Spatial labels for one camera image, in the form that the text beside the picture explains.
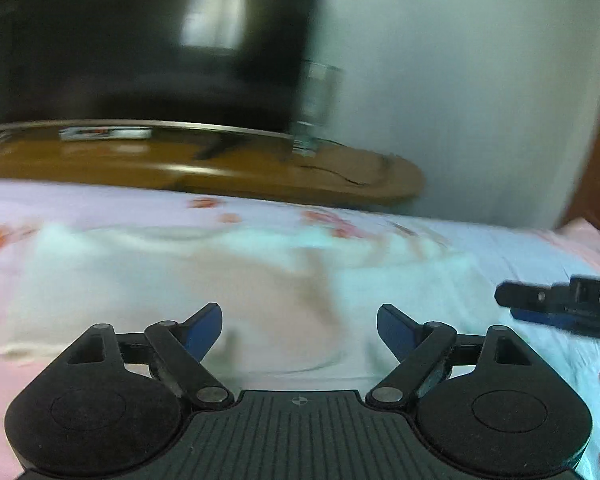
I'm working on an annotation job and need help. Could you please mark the pink floral bed sheet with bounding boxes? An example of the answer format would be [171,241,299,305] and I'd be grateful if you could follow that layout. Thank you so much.
[0,179,600,480]

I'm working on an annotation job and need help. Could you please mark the white flat device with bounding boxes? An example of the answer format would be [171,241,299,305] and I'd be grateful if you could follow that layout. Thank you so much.
[59,127,154,142]

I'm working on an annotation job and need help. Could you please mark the black flat television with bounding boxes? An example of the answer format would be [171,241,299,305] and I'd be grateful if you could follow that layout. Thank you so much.
[0,0,332,135]

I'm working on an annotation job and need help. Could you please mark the small white garment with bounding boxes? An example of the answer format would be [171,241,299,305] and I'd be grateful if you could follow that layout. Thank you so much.
[0,220,481,382]

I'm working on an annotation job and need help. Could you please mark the thin black cable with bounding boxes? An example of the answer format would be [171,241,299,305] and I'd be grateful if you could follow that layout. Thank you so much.
[300,151,397,187]

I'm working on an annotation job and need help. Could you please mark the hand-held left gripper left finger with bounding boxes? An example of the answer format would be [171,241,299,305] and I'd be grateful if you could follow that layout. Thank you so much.
[67,302,236,411]

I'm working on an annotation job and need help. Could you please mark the wooden television stand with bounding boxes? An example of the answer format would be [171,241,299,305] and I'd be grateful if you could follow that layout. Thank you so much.
[0,119,427,209]

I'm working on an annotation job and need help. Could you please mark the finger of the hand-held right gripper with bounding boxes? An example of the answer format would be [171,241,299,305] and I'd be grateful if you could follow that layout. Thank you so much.
[495,281,577,329]

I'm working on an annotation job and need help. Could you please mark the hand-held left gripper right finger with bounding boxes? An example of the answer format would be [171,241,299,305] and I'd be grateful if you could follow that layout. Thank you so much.
[367,304,531,408]

